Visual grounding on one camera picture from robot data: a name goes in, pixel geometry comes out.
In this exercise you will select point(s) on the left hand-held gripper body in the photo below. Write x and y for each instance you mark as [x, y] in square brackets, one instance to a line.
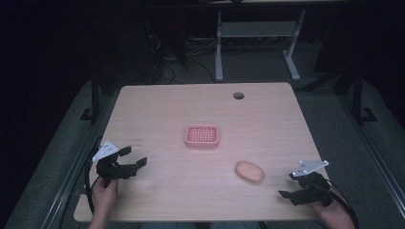
[110, 170]

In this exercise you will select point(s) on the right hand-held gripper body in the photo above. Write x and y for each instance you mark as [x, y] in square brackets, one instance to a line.
[313, 187]

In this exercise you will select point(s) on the person's left hand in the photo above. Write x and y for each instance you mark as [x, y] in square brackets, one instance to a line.
[105, 197]

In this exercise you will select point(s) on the person's right hand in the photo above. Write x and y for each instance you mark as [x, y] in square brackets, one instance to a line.
[334, 213]

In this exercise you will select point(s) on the black metal stand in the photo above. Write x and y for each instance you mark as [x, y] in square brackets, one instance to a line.
[358, 95]
[94, 95]

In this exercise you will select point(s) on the pink soap dish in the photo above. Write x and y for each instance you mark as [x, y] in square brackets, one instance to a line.
[202, 136]

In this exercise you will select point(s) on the metal floor rail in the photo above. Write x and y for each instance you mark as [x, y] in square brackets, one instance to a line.
[73, 168]
[375, 152]

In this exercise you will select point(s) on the white metal desk frame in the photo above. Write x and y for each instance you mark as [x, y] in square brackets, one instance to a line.
[254, 29]

